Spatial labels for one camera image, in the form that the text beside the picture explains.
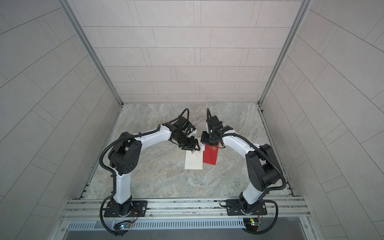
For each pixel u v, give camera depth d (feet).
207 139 2.57
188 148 2.59
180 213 2.32
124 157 1.64
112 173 1.71
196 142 2.66
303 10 2.37
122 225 2.12
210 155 2.93
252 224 2.23
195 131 2.78
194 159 2.92
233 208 2.32
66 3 2.30
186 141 2.60
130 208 2.21
